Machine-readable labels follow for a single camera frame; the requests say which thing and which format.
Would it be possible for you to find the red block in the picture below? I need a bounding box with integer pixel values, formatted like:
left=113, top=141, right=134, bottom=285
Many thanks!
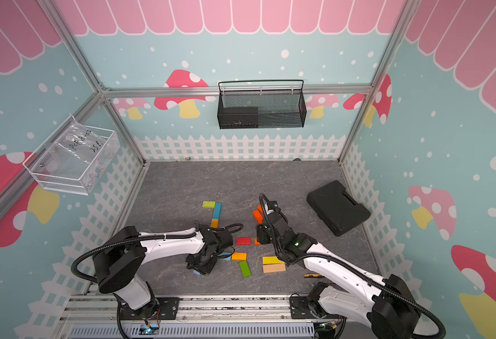
left=236, top=237, right=252, bottom=246

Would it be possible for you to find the small orange-yellow block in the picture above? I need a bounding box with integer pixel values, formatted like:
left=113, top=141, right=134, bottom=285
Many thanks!
left=231, top=252, right=247, bottom=261

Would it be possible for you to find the teal long block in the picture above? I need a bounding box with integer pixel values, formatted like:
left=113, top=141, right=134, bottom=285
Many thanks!
left=213, top=203, right=222, bottom=220

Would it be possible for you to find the lime green small block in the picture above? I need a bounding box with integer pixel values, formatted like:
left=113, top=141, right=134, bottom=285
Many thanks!
left=202, top=201, right=216, bottom=209

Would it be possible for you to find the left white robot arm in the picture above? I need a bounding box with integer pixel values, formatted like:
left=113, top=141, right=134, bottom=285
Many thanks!
left=71, top=223, right=244, bottom=320

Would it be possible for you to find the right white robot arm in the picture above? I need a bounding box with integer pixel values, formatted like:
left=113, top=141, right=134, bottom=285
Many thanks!
left=257, top=194, right=447, bottom=338

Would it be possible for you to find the yellow-green flat block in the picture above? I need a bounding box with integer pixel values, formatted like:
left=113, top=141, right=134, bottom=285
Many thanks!
left=262, top=257, right=283, bottom=265

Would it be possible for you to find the tan flat block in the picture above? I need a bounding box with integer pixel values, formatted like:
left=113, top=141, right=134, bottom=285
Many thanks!
left=263, top=263, right=286, bottom=274

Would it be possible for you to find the black plastic tool case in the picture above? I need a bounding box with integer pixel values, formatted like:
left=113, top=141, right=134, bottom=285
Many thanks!
left=307, top=180, right=371, bottom=237

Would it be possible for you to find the green circuit board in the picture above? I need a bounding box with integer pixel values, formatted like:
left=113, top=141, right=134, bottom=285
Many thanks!
left=139, top=324, right=160, bottom=336

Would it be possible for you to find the black box in basket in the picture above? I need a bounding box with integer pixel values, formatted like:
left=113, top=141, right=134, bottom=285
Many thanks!
left=218, top=107, right=259, bottom=129

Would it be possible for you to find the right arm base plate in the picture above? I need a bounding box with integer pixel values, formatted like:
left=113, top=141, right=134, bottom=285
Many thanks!
left=289, top=294, right=341, bottom=319

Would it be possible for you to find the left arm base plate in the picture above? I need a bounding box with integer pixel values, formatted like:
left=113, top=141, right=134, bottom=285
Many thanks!
left=120, top=297, right=180, bottom=321

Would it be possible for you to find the black wire mesh basket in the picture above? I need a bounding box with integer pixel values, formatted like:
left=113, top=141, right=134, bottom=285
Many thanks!
left=218, top=79, right=307, bottom=129

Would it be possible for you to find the clear plastic wall bin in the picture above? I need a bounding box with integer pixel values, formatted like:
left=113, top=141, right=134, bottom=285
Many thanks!
left=23, top=116, right=120, bottom=196

